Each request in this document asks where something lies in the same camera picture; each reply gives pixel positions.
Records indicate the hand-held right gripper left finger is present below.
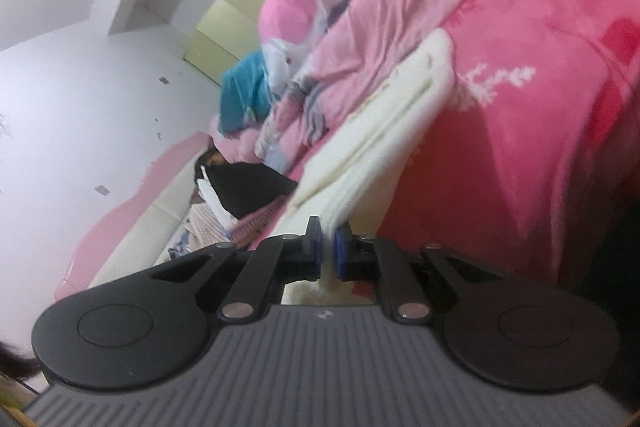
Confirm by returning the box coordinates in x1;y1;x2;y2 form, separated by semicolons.
150;216;322;322

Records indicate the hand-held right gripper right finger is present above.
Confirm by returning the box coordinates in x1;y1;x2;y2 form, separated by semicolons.
336;223;503;323

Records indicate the cream knit sweater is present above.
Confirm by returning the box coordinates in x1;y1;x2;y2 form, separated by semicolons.
272;29;457;308

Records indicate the black folded garment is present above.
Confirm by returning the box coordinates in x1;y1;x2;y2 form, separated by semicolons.
202;162;299;218

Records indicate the pink checked folded garment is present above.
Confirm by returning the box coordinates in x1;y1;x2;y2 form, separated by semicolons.
185;202;233;248

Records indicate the white folded garment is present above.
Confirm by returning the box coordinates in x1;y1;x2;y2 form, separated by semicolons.
195;177;236;228

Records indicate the teal pillow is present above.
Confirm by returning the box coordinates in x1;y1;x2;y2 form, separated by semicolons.
220;52;281;132

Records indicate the pink and cream headboard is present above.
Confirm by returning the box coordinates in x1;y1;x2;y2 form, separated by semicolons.
52;132;213;303

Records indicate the pink patterned duvet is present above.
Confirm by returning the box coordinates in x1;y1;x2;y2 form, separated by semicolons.
207;0;531;168

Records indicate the pink floral bed sheet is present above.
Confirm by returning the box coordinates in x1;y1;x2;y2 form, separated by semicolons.
295;0;640;303

